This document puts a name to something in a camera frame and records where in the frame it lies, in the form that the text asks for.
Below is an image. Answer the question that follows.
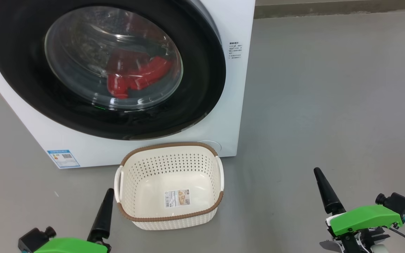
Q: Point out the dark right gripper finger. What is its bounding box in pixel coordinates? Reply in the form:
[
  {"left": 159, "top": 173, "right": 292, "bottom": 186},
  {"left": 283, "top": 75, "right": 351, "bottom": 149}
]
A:
[{"left": 313, "top": 167, "right": 346, "bottom": 215}]

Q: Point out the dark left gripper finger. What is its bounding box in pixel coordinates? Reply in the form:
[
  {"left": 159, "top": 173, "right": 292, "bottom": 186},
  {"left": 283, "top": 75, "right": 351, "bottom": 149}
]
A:
[{"left": 87, "top": 188, "right": 114, "bottom": 243}]

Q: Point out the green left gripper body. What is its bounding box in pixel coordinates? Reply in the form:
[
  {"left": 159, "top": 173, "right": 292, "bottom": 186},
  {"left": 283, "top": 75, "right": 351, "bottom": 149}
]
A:
[{"left": 34, "top": 237, "right": 111, "bottom": 253}]

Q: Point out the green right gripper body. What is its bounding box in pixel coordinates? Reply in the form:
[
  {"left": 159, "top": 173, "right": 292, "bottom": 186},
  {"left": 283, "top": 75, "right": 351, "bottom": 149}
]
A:
[{"left": 320, "top": 205, "right": 403, "bottom": 253}]

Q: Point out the black round glass washer door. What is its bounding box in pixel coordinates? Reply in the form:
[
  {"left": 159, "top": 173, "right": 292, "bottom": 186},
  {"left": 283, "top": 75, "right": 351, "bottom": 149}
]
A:
[{"left": 0, "top": 0, "right": 227, "bottom": 141}]

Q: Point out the printed paper label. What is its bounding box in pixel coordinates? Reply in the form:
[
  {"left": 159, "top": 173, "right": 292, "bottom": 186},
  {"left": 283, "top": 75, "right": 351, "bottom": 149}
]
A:
[{"left": 165, "top": 189, "right": 191, "bottom": 208}]

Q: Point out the cream basket with brown rim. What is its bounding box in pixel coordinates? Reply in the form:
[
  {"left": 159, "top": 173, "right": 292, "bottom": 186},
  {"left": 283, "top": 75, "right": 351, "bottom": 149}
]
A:
[{"left": 114, "top": 142, "right": 225, "bottom": 231}]

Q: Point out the white front-load washing machine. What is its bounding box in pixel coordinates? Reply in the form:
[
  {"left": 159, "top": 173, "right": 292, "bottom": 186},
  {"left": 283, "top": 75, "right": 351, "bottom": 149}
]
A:
[{"left": 0, "top": 0, "right": 256, "bottom": 170}]

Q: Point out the blue energy label sticker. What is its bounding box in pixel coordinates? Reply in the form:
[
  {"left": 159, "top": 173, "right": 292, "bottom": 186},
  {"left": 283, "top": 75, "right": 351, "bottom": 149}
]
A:
[{"left": 47, "top": 150, "right": 81, "bottom": 169}]

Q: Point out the printed text label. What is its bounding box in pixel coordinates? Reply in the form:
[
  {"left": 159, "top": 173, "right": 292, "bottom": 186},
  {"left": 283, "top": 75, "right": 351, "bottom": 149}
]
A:
[{"left": 229, "top": 41, "right": 243, "bottom": 59}]

